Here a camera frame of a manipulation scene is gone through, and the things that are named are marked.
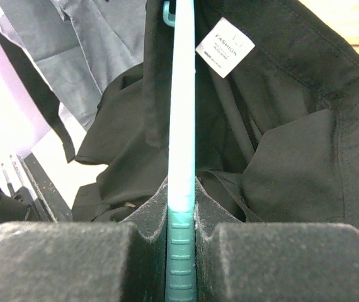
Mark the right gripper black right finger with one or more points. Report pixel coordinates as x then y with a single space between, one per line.
239 261

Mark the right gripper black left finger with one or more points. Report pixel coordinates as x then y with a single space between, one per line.
123 261

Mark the teal plastic hanger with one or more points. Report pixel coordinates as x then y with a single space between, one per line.
181 282

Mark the black shirt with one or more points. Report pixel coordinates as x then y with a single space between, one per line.
277 138

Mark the grey hanging shirt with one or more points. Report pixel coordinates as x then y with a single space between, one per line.
79 46

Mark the black hanging garment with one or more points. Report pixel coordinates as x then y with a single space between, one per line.
44 98

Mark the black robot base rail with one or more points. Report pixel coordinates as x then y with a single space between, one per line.
30 194

